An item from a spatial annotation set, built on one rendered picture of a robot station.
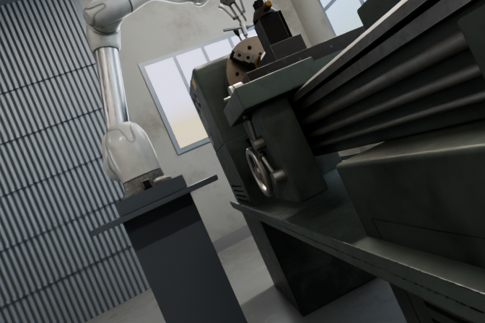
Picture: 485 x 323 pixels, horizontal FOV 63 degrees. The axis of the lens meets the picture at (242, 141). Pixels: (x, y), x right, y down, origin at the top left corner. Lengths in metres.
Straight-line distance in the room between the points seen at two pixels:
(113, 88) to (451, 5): 1.47
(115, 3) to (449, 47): 1.45
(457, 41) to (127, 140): 1.20
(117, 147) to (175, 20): 3.20
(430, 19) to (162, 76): 3.88
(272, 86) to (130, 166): 0.70
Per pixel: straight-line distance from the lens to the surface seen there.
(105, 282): 4.11
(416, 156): 0.51
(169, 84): 4.28
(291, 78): 1.00
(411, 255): 0.62
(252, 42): 1.78
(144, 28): 4.51
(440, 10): 0.53
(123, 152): 1.49
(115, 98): 1.77
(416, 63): 0.57
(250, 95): 0.97
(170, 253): 1.44
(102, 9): 1.76
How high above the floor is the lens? 0.76
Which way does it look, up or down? 2 degrees up
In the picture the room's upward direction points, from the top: 24 degrees counter-clockwise
